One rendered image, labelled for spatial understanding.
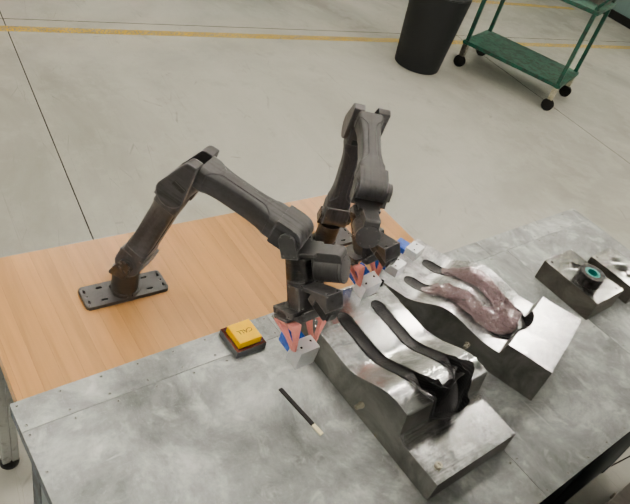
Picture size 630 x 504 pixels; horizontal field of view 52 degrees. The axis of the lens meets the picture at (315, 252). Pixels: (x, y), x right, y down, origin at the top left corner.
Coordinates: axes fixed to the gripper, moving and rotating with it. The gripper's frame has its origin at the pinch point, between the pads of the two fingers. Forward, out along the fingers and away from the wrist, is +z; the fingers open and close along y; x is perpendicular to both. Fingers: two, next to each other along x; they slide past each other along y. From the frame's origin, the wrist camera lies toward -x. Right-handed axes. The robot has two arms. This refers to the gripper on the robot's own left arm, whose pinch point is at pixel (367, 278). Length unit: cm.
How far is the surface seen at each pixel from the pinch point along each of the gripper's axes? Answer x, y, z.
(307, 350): -15.7, -27.7, -2.9
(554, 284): -7, 64, 29
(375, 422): -26.1, -19.3, 15.2
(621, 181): 128, 323, 131
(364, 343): -11.4, -10.2, 7.6
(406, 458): -35.7, -19.0, 17.9
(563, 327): -27, 42, 21
